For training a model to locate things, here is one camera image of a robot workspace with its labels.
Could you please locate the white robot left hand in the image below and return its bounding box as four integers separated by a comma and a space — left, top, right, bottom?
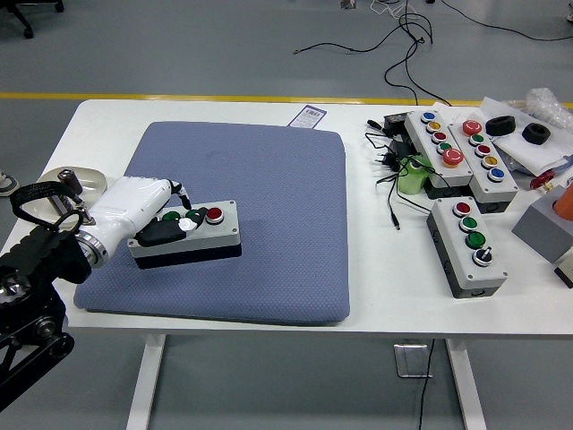
80, 176, 208, 257

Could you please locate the grey two-button control box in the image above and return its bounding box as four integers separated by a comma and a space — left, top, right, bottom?
126, 200, 244, 271

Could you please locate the five-button box blue end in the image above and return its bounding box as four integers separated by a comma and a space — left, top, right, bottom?
404, 109, 475, 201

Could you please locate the four-button box with selector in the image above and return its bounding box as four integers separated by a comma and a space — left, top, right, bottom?
425, 196, 509, 299

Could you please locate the five-button box red end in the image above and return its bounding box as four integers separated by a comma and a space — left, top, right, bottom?
448, 118, 519, 214

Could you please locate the white shallow dish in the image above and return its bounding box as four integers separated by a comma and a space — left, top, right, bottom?
34, 166, 108, 225

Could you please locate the black cylindrical capacitor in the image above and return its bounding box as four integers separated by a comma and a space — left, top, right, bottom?
48, 168, 82, 214

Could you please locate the person's shoe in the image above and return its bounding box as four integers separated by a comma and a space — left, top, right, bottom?
0, 168, 22, 198

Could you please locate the blue-grey quilted mat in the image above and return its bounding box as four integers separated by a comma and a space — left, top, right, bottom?
73, 120, 351, 327

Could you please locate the white table leg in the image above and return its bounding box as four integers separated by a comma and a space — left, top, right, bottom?
126, 333, 167, 430
445, 338, 487, 430

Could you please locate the purple-edged barcode label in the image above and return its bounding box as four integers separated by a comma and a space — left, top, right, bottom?
286, 104, 328, 129

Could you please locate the black office chair base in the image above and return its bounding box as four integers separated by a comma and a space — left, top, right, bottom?
0, 0, 65, 40

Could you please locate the black plug adapter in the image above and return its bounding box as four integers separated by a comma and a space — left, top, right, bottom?
371, 137, 417, 174

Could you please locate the black power adapter brick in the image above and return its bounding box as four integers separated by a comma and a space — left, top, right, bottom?
382, 111, 414, 138

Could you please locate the green plastic cylinder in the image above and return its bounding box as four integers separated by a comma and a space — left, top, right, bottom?
397, 154, 433, 196

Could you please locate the metal floor socket plate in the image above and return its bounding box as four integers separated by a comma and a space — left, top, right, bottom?
393, 342, 434, 380

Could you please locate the grey slanted block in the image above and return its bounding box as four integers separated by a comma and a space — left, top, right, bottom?
511, 183, 573, 265

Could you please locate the clear bubble wrap bag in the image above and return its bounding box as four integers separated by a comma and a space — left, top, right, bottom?
509, 87, 573, 131

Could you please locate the orange cylinder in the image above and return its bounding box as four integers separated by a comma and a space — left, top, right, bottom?
552, 181, 573, 220

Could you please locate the white and black small device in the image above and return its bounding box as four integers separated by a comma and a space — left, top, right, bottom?
553, 254, 573, 288

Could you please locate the black cord with barrel jack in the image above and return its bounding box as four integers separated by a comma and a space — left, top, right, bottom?
374, 168, 433, 232

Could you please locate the long black floor cable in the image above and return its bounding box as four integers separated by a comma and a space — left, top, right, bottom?
293, 0, 453, 107

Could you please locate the white floor cable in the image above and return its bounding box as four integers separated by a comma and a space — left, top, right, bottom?
371, 0, 406, 20

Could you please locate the black cable under table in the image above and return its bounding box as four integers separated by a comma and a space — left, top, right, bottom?
418, 339, 436, 430

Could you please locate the black foam ring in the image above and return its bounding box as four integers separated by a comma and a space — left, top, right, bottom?
521, 122, 552, 146
485, 115, 516, 135

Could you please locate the thin black floor cable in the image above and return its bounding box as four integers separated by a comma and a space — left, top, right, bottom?
440, 0, 573, 42

